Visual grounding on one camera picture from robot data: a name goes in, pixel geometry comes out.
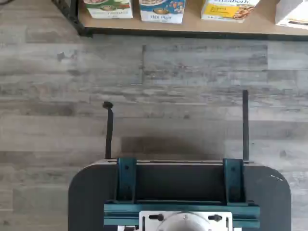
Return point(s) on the blue white flax plus box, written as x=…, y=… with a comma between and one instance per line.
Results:
x=161, y=10

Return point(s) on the low wooden shelf board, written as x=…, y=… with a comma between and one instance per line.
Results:
x=192, y=24

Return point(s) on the green apple cinnamon oatmeal box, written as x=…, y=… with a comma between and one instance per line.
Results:
x=108, y=9

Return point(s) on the yellow purely elizabeth box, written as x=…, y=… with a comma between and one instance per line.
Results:
x=226, y=10

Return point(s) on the white patterned pantry box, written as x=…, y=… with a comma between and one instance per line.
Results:
x=293, y=12

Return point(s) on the black rod with knob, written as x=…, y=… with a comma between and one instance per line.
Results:
x=109, y=130

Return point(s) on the plain black rod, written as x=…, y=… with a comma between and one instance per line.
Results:
x=245, y=125

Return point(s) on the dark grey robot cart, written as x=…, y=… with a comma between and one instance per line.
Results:
x=91, y=192

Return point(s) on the silver mounting plate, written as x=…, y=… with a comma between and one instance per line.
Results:
x=144, y=226

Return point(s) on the black metal shelf frame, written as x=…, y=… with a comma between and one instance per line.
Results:
x=168, y=31

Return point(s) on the teal metal mount frame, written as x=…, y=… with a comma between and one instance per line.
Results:
x=120, y=214

